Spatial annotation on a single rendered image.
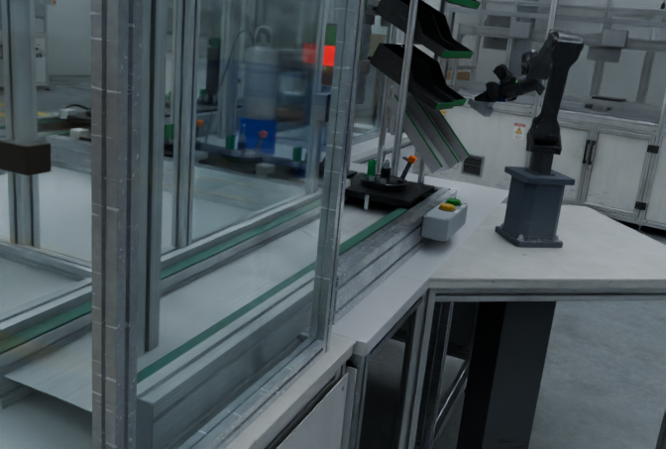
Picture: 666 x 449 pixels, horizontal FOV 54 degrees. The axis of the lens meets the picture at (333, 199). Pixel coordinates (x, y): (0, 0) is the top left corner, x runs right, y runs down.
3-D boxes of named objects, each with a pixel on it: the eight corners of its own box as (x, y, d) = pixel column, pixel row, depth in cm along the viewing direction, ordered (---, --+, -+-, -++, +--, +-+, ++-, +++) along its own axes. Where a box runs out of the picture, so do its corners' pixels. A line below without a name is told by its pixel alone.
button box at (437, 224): (465, 224, 187) (468, 203, 186) (445, 242, 168) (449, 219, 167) (441, 219, 190) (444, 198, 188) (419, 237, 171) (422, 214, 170)
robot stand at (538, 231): (563, 248, 187) (576, 179, 182) (516, 247, 184) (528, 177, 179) (537, 231, 201) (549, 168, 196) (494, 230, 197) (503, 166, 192)
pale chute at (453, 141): (461, 163, 231) (470, 155, 229) (444, 167, 221) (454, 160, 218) (417, 98, 237) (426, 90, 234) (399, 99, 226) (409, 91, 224)
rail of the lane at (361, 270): (453, 220, 204) (458, 186, 201) (333, 325, 125) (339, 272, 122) (435, 217, 206) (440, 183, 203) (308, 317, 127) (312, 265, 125)
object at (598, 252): (733, 289, 175) (735, 279, 174) (414, 288, 155) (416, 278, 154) (584, 213, 241) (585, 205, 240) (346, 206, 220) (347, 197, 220)
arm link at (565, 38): (585, 36, 171) (579, 31, 176) (557, 34, 171) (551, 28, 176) (556, 150, 185) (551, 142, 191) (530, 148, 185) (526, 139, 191)
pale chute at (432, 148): (449, 168, 218) (460, 162, 215) (432, 173, 207) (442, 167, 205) (404, 101, 223) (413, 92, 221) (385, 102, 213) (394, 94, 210)
